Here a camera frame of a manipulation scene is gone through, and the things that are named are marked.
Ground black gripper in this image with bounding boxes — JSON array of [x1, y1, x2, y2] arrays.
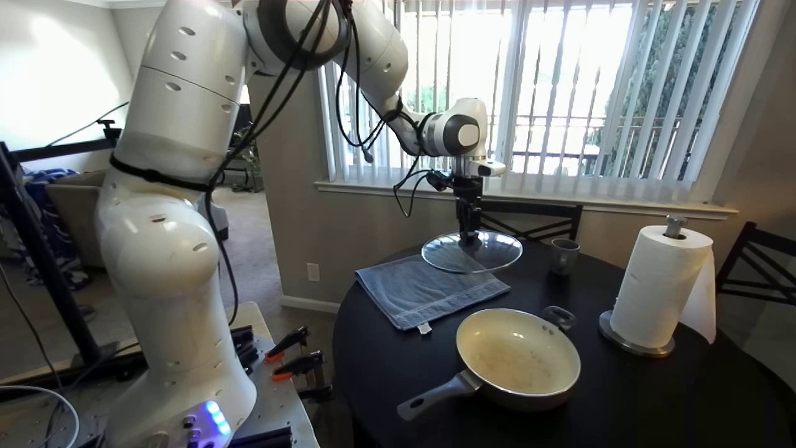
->
[[451, 168, 489, 247]]

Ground round glass pot lid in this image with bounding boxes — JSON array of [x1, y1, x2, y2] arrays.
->
[[419, 228, 527, 275]]

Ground black wooden chair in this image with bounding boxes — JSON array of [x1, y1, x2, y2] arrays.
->
[[714, 218, 796, 310], [474, 196, 584, 247]]

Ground blue folded towel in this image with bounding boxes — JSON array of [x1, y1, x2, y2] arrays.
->
[[354, 252, 516, 335]]

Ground grey mug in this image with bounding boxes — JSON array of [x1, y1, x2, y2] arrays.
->
[[548, 237, 582, 278]]

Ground white window sill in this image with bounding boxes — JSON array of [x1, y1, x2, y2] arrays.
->
[[315, 178, 741, 223]]

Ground small dark round object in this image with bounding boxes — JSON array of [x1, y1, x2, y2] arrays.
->
[[540, 303, 578, 332]]

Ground white vertical window blinds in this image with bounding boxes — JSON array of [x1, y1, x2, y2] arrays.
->
[[321, 0, 767, 207]]

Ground white paper towel roll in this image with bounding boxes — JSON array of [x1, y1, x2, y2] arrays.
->
[[608, 222, 722, 350], [597, 212, 693, 361]]

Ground black orange-tipped clamp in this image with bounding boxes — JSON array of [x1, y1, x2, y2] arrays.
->
[[265, 324, 315, 361], [272, 347, 327, 386]]

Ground white robot body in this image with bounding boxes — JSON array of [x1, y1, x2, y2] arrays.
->
[[199, 0, 438, 327]]

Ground robot mounting platform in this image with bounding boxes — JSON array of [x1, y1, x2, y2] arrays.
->
[[0, 298, 323, 448]]

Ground black tripod stand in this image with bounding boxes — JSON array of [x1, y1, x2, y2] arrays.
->
[[0, 115, 130, 371]]

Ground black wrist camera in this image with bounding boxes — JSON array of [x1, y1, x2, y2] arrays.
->
[[423, 166, 459, 196]]

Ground grey-handled frying pan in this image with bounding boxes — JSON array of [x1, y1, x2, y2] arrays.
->
[[393, 306, 584, 426]]

